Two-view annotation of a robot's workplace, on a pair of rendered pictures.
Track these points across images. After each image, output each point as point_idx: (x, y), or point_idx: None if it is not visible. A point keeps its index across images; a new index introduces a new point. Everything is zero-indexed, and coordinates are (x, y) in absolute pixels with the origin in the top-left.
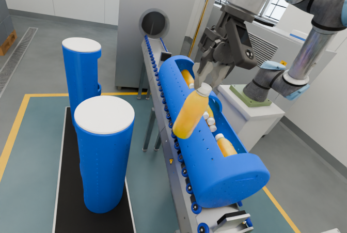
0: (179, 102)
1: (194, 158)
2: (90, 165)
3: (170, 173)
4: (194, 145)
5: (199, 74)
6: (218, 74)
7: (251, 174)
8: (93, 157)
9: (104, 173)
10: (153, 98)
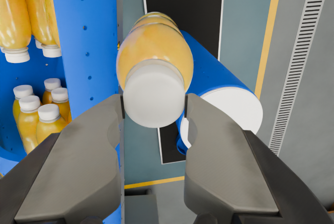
0: None
1: None
2: (220, 62)
3: (122, 28)
4: (104, 24)
5: (247, 130)
6: (111, 147)
7: None
8: (223, 67)
9: (201, 53)
10: (124, 168)
